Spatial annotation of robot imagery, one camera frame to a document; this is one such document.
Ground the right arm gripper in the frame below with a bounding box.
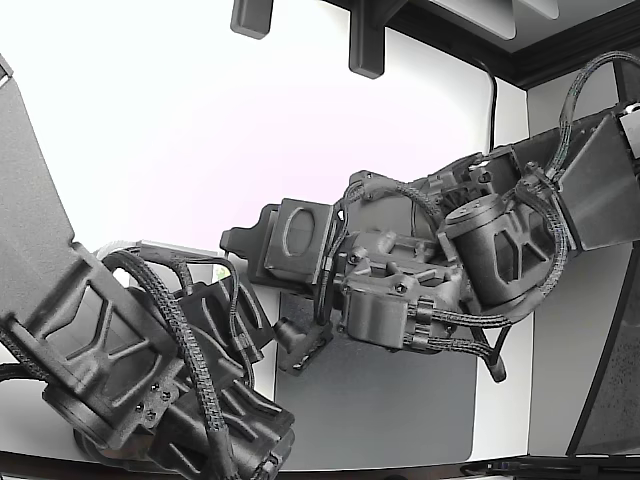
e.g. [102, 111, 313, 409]
[222, 197, 349, 297]

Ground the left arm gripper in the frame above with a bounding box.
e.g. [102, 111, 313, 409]
[178, 271, 277, 364]

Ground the dark grey rectangular mat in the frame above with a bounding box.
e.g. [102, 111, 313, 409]
[273, 291, 480, 462]

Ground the light grey panel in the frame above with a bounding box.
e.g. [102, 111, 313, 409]
[428, 0, 517, 41]
[517, 0, 561, 21]

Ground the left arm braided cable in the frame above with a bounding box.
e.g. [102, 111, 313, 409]
[97, 247, 241, 480]

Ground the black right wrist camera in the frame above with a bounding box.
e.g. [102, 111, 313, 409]
[272, 315, 335, 375]

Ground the short black post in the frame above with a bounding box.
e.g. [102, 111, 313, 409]
[229, 0, 275, 40]

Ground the long black post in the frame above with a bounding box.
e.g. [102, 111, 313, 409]
[348, 0, 387, 80]

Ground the black rubber cable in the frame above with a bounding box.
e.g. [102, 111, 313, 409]
[472, 53, 500, 154]
[477, 319, 510, 385]

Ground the black border frame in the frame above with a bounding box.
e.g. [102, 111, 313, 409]
[319, 0, 640, 91]

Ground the black cable with connector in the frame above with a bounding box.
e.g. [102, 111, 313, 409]
[458, 455, 640, 479]

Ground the black diagonal frame bar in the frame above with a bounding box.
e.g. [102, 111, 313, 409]
[566, 249, 639, 457]

